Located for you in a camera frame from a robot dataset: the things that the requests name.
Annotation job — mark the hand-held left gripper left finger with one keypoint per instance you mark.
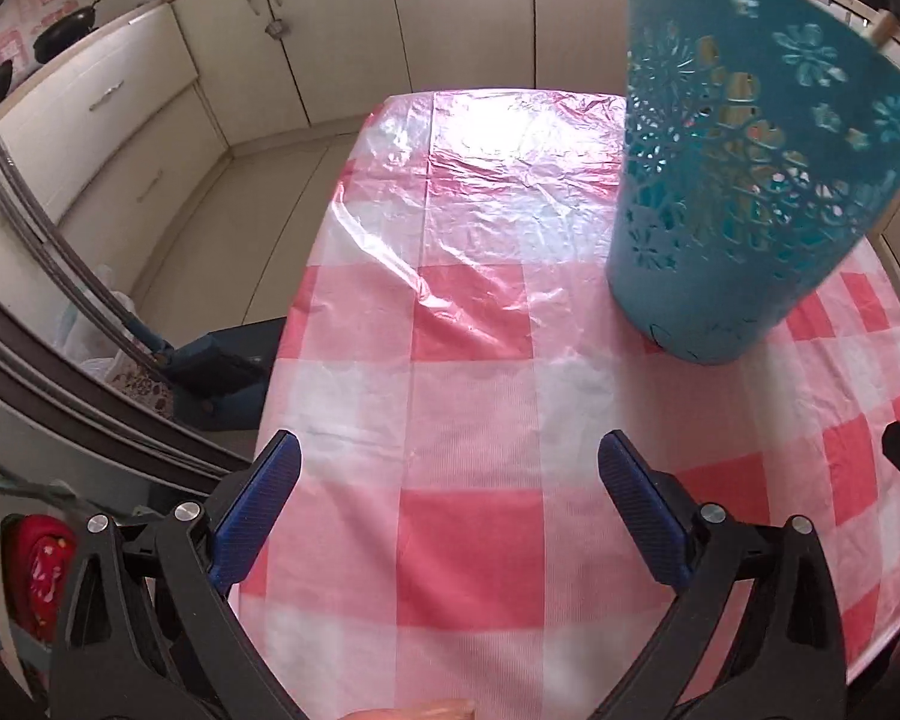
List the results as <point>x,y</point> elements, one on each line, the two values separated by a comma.
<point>259,510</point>

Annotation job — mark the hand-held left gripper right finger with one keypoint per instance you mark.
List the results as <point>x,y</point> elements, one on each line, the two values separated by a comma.
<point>645,517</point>

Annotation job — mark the blue perforated plastic basket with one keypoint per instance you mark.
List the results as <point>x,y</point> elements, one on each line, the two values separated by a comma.
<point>720,300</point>

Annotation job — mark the metal mop with blue head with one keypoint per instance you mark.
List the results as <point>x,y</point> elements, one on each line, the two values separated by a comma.
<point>210,375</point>

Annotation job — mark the floral floor mat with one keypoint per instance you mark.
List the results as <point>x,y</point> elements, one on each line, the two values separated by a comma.
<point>142,394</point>

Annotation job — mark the red white checked plastic tablecloth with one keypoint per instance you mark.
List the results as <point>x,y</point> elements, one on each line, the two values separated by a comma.
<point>480,390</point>

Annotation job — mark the red bag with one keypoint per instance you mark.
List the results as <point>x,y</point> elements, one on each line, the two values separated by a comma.
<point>37,570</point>

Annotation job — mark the clear plastic bag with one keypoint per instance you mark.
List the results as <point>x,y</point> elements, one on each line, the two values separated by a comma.
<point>82,322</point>

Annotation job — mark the white base cabinets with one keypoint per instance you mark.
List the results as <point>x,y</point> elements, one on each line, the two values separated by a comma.
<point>345,30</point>

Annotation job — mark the black wok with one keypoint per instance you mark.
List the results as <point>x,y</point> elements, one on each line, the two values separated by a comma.
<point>60,34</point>

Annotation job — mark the sliding door frame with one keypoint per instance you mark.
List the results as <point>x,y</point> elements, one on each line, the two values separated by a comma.
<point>60,405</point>

